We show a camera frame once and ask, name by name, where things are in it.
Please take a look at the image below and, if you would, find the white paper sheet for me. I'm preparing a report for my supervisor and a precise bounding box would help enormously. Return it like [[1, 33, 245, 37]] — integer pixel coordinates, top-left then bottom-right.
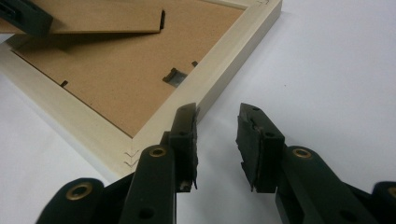
[[0, 0, 396, 224]]

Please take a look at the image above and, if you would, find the wooden picture frame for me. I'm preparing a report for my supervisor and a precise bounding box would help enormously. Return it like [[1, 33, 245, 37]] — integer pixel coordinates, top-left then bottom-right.
[[0, 0, 283, 179]]

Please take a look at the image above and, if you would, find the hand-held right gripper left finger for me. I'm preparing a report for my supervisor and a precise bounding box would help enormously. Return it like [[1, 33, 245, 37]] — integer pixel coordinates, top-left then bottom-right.
[[162, 103, 200, 193]]

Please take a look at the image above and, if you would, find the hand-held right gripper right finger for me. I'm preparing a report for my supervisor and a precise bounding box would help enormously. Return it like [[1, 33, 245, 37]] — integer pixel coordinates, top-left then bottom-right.
[[235, 103, 286, 193]]

